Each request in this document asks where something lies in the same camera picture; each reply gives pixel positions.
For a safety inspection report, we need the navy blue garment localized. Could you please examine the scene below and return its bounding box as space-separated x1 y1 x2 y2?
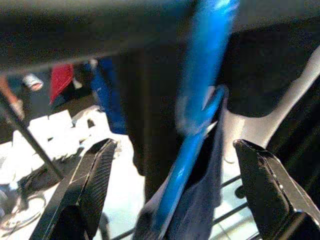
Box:
132 84 232 240

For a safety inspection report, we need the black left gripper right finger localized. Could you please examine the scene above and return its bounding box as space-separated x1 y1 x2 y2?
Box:
232 138 320 240

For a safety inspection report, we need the red garment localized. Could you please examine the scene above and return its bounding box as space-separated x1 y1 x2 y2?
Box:
49 63 75 105

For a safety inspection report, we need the blue plastic hanger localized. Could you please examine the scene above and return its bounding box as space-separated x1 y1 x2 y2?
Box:
154 0 241 240

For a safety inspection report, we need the clear coiled cable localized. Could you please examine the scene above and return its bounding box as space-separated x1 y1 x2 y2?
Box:
0 192 47 232

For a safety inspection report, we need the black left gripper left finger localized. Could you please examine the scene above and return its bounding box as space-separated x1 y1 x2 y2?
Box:
29 137 119 240

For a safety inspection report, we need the black metal clothes rack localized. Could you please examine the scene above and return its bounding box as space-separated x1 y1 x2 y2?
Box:
0 91 65 181

